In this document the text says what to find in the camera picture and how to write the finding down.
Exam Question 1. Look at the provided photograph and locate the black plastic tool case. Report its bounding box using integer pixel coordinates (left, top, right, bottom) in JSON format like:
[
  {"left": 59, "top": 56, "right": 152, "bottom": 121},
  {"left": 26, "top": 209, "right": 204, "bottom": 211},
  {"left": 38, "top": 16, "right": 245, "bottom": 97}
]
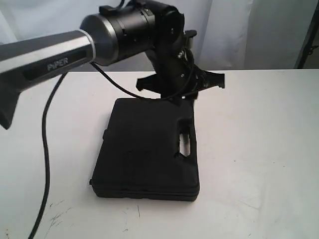
[{"left": 90, "top": 98, "right": 200, "bottom": 202}]

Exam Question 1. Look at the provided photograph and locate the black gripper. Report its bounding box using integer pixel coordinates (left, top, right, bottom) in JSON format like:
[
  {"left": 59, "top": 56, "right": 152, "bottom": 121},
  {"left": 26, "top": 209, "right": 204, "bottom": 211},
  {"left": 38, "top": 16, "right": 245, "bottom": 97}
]
[{"left": 136, "top": 69, "right": 225, "bottom": 104}]

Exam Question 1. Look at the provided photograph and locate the white backdrop curtain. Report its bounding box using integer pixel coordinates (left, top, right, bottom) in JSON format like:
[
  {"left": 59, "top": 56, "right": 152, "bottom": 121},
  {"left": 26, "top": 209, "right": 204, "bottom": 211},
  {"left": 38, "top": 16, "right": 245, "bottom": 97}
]
[{"left": 0, "top": 0, "right": 318, "bottom": 70}]

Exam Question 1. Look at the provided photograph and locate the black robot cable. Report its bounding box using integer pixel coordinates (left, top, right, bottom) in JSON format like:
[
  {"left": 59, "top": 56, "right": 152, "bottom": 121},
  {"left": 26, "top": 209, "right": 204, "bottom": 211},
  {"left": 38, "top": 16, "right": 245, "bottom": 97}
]
[{"left": 27, "top": 47, "right": 200, "bottom": 239}]

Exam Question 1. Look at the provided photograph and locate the black metal stand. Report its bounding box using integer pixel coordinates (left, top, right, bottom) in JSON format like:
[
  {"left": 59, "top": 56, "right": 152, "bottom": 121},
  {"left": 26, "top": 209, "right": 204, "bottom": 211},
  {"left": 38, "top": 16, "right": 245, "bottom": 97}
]
[{"left": 294, "top": 3, "right": 319, "bottom": 69}]

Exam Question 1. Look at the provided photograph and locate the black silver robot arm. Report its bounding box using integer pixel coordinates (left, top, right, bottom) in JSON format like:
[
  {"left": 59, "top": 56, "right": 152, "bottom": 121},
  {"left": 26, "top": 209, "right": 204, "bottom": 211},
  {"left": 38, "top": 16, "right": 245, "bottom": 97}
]
[{"left": 0, "top": 0, "right": 225, "bottom": 129}]

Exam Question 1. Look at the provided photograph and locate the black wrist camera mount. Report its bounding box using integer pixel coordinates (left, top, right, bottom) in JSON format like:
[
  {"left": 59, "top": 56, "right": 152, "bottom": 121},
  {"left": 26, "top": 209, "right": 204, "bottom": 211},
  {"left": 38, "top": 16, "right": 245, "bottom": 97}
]
[{"left": 183, "top": 29, "right": 197, "bottom": 49}]

